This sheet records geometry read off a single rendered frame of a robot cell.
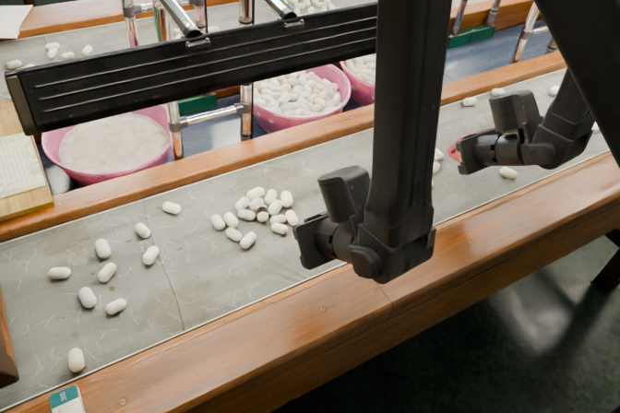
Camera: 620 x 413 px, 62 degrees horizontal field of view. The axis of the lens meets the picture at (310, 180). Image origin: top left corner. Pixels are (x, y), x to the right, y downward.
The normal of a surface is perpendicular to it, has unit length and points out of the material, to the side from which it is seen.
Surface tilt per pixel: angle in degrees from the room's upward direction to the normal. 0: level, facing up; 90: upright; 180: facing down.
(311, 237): 48
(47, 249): 0
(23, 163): 0
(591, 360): 0
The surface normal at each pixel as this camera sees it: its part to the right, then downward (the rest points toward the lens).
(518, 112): -0.80, 0.33
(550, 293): 0.09, -0.71
